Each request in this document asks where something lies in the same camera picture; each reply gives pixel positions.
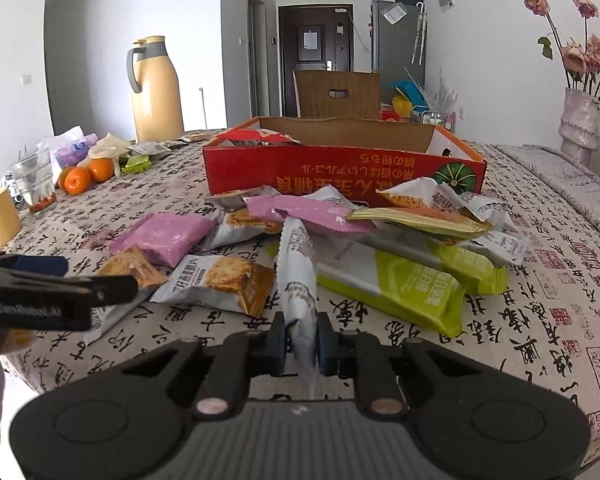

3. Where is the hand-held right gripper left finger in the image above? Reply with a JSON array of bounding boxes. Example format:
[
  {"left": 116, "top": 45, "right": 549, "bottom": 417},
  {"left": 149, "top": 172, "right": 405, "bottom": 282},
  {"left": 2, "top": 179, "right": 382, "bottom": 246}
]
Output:
[{"left": 92, "top": 311, "right": 287, "bottom": 419}]

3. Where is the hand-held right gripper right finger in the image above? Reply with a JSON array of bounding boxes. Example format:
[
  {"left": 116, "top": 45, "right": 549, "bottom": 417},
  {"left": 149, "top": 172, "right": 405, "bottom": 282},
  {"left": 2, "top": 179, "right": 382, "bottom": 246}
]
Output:
[{"left": 318, "top": 311, "right": 512, "bottom": 419}]

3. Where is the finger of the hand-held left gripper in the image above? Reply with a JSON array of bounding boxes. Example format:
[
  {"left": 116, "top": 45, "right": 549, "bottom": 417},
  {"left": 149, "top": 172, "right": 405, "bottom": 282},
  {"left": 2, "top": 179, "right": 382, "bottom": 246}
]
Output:
[
  {"left": 0, "top": 254, "right": 70, "bottom": 277},
  {"left": 64, "top": 274, "right": 140, "bottom": 306}
]

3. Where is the white long snack packet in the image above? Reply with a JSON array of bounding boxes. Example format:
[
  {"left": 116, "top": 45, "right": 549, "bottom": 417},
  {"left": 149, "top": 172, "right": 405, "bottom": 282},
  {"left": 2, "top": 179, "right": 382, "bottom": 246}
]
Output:
[{"left": 275, "top": 216, "right": 322, "bottom": 377}]

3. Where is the white orange cracker packet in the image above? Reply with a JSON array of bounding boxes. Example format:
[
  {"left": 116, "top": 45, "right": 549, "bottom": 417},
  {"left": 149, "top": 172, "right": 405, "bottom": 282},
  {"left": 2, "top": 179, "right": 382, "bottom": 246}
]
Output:
[
  {"left": 375, "top": 177, "right": 476, "bottom": 211},
  {"left": 150, "top": 255, "right": 276, "bottom": 319},
  {"left": 200, "top": 208, "right": 286, "bottom": 252},
  {"left": 97, "top": 245, "right": 169, "bottom": 291},
  {"left": 212, "top": 185, "right": 281, "bottom": 211}
]

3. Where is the green snack packet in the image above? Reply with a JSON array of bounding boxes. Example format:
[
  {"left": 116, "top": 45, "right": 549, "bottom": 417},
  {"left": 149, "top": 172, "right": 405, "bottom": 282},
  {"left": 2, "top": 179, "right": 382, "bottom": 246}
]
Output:
[
  {"left": 427, "top": 240, "right": 509, "bottom": 297},
  {"left": 314, "top": 247, "right": 469, "bottom": 339}
]

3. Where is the red cardboard box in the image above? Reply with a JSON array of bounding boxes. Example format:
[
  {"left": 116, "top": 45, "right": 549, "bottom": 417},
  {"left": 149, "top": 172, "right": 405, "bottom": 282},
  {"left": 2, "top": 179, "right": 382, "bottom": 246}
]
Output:
[{"left": 202, "top": 116, "right": 488, "bottom": 209}]

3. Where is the calligraphy printed tablecloth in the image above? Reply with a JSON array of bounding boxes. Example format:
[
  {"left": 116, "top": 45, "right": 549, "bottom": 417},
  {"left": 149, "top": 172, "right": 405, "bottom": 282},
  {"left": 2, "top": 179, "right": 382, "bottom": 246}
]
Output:
[{"left": 0, "top": 127, "right": 600, "bottom": 463}]

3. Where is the pink snack packet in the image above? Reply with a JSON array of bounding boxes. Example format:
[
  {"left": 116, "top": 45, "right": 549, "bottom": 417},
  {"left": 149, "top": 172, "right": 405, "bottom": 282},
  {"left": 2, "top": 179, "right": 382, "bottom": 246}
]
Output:
[
  {"left": 109, "top": 212, "right": 219, "bottom": 268},
  {"left": 245, "top": 194, "right": 381, "bottom": 237}
]

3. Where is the glass cup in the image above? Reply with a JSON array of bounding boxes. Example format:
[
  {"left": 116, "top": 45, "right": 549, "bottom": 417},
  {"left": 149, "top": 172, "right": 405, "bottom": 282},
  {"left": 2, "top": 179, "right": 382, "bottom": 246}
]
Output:
[{"left": 12, "top": 150, "right": 59, "bottom": 214}]

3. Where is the orange fruit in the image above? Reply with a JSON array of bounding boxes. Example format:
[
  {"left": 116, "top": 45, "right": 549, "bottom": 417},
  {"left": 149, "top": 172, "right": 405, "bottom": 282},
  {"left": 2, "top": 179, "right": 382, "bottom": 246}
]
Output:
[
  {"left": 63, "top": 167, "right": 91, "bottom": 195},
  {"left": 87, "top": 157, "right": 115, "bottom": 184}
]

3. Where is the purple tissue pack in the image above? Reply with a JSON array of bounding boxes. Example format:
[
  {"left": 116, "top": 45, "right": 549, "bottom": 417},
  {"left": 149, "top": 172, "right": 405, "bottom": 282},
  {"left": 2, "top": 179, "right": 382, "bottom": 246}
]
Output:
[{"left": 49, "top": 132, "right": 99, "bottom": 172}]

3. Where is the small green packet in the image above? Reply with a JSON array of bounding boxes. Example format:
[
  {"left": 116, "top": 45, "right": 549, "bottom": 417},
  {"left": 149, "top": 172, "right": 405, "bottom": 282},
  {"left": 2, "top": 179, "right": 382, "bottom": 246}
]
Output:
[{"left": 121, "top": 154, "right": 154, "bottom": 176}]

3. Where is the small white packet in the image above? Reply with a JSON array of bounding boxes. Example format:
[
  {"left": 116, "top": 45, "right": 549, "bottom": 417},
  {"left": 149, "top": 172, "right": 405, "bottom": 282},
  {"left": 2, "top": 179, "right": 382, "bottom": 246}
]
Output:
[{"left": 130, "top": 141, "right": 174, "bottom": 157}]

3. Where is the yellow striped flat packet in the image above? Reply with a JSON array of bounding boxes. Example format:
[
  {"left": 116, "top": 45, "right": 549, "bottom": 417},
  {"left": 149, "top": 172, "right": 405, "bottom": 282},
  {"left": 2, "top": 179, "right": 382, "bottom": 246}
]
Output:
[{"left": 347, "top": 206, "right": 494, "bottom": 241}]

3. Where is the yellow thermos jug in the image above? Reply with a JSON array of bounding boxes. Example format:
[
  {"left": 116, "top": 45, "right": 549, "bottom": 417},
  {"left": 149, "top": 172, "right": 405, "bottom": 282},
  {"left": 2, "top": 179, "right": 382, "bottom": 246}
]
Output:
[{"left": 126, "top": 36, "right": 185, "bottom": 144}]

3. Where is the red snack bag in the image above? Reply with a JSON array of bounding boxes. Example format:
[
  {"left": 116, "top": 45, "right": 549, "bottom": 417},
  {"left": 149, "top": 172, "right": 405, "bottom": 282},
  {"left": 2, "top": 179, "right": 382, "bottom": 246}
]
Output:
[{"left": 215, "top": 127, "right": 303, "bottom": 149}]

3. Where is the yellow bag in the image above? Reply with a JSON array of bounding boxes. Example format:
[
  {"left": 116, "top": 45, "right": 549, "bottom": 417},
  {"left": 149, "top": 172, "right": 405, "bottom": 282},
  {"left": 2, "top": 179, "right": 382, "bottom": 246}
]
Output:
[{"left": 390, "top": 95, "right": 414, "bottom": 121}]

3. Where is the blue plastic item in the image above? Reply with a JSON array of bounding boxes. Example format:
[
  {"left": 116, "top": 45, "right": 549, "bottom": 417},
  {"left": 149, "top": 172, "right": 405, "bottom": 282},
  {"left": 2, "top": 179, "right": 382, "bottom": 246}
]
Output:
[{"left": 389, "top": 79, "right": 429, "bottom": 111}]

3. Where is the grey cloth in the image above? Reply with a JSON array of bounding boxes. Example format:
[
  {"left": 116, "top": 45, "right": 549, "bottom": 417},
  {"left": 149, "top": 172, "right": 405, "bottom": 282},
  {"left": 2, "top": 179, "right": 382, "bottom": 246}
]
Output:
[{"left": 494, "top": 143, "right": 600, "bottom": 262}]

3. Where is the dark entrance door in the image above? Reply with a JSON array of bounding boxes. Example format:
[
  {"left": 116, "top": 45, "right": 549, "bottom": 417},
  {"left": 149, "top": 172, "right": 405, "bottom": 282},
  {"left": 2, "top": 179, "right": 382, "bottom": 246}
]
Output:
[{"left": 278, "top": 4, "right": 355, "bottom": 117}]

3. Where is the grey fridge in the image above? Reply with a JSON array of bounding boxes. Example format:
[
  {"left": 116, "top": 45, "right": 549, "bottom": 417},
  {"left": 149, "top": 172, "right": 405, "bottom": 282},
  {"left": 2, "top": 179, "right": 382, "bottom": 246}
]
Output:
[{"left": 369, "top": 0, "right": 426, "bottom": 75}]

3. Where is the white folded umbrella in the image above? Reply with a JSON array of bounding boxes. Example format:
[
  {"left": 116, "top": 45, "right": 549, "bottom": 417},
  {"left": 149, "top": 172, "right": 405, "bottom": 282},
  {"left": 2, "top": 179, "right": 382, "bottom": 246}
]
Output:
[{"left": 412, "top": 2, "right": 429, "bottom": 66}]

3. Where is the pale ribbed vase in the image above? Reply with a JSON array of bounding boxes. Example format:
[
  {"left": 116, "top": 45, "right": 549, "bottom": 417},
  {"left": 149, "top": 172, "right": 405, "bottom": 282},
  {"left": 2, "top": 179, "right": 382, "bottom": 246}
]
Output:
[{"left": 559, "top": 87, "right": 600, "bottom": 167}]

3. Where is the white paper sheet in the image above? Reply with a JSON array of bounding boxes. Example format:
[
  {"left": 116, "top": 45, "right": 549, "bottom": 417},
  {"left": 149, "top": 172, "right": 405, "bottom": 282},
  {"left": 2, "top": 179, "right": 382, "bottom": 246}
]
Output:
[{"left": 382, "top": 2, "right": 409, "bottom": 25}]

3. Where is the dried rose bouquet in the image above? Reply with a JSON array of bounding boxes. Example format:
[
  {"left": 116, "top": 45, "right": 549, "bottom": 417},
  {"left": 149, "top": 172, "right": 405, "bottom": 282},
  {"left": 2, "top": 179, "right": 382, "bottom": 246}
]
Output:
[{"left": 519, "top": 0, "right": 600, "bottom": 97}]

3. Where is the wire storage cart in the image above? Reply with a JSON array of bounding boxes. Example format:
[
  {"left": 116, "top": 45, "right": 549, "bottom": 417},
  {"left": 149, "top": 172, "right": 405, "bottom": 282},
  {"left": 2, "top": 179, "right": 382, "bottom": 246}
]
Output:
[{"left": 412, "top": 106, "right": 456, "bottom": 134}]

